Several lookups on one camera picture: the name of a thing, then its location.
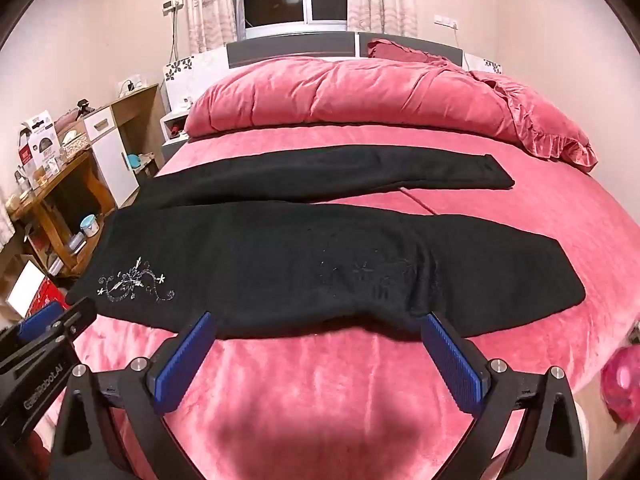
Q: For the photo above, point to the teal bowl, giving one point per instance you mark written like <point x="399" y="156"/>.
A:
<point x="134" y="161"/>

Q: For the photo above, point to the white wall outlet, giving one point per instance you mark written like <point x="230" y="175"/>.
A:
<point x="445" y="21"/>

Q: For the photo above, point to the white flower-print headboard panel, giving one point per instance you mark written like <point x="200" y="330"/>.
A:
<point x="200" y="75"/>
<point x="487" y="66"/>

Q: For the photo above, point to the pink duvet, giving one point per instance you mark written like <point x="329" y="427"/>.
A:
<point x="350" y="95"/>

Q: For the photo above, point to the grey headboard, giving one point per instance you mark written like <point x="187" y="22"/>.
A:
<point x="290" y="47"/>

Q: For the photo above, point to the black pants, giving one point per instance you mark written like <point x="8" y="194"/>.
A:
<point x="275" y="260"/>

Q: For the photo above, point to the white wall power strip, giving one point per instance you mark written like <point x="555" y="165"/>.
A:
<point x="172" y="5"/>

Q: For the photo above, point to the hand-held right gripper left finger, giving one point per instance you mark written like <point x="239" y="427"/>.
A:
<point x="182" y="360"/>

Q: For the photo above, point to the teal and white cup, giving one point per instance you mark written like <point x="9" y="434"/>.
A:
<point x="89" y="225"/>

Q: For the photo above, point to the dark red pillow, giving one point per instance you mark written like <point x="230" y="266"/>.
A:
<point x="395" y="52"/>

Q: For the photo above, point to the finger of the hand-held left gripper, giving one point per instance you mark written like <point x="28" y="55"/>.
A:
<point x="40" y="317"/>
<point x="72" y="317"/>

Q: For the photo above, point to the pink bed sheet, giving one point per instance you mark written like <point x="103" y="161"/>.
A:
<point x="325" y="400"/>

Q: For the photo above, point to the white and red carton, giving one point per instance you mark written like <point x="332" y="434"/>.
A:
<point x="42" y="140"/>

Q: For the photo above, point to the pink patterned ball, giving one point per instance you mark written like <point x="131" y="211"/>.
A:
<point x="622" y="385"/>

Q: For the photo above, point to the red box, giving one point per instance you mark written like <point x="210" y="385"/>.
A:
<point x="50" y="292"/>

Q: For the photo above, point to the white nightstand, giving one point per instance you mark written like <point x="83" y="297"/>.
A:
<point x="175" y="120"/>

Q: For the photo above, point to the wooden side table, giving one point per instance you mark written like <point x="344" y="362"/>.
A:
<point x="75" y="170"/>

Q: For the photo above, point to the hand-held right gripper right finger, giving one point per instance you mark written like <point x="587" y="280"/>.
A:
<point x="452" y="365"/>

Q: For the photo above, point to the wooden cabinet with white doors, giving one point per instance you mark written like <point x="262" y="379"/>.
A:
<point x="112" y="160"/>

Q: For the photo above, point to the pink ruffled pillow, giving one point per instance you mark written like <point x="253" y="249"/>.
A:
<point x="540" y="120"/>

